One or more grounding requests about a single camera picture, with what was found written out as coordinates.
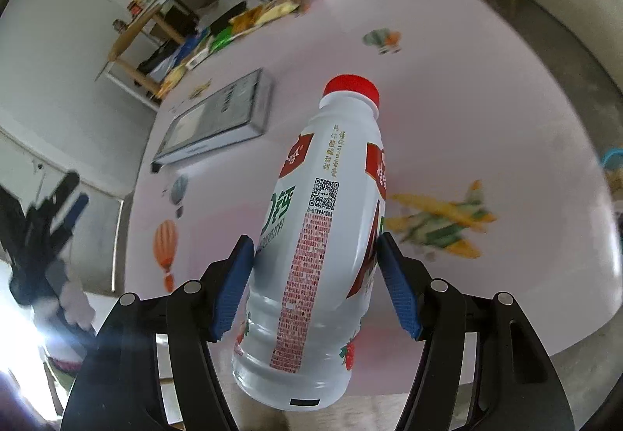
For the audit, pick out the blue snack bag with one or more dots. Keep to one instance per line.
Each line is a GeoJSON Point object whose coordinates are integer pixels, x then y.
{"type": "Point", "coordinates": [190, 45]}

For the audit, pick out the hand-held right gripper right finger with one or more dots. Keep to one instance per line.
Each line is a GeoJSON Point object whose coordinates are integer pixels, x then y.
{"type": "Point", "coordinates": [400, 287]}

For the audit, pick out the pale yellow snack packet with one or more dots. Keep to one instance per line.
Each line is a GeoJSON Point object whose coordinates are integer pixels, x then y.
{"type": "Point", "coordinates": [280, 5]}

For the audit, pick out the red label bottle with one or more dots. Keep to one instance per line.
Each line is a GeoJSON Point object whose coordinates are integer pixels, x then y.
{"type": "Point", "coordinates": [134, 3]}

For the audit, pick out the orange snack packet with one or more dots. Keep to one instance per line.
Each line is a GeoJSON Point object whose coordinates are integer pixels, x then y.
{"type": "Point", "coordinates": [248, 18]}

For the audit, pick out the blue plastic wastebasket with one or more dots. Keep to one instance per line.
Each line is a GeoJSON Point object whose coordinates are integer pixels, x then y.
{"type": "Point", "coordinates": [612, 163]}

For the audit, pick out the dark jar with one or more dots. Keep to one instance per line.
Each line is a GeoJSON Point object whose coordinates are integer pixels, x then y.
{"type": "Point", "coordinates": [118, 24]}

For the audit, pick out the small white tan box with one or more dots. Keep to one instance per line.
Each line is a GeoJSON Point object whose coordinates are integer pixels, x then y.
{"type": "Point", "coordinates": [199, 57]}

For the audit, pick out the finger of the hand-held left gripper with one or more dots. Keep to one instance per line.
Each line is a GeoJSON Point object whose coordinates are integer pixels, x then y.
{"type": "Point", "coordinates": [73, 217]}
{"type": "Point", "coordinates": [58, 192]}

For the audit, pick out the small green snack packet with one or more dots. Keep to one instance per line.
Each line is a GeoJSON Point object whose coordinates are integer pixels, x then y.
{"type": "Point", "coordinates": [221, 39]}

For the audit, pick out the grey box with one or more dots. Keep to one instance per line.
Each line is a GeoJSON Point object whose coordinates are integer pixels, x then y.
{"type": "Point", "coordinates": [214, 119]}

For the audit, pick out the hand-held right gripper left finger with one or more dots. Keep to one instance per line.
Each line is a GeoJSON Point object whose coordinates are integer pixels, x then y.
{"type": "Point", "coordinates": [233, 287]}

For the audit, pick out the white strawberry milk bottle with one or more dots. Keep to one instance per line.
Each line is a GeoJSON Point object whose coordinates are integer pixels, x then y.
{"type": "Point", "coordinates": [316, 241]}

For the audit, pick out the orange yellow snack bag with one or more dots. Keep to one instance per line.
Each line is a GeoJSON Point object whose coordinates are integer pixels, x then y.
{"type": "Point", "coordinates": [173, 78]}

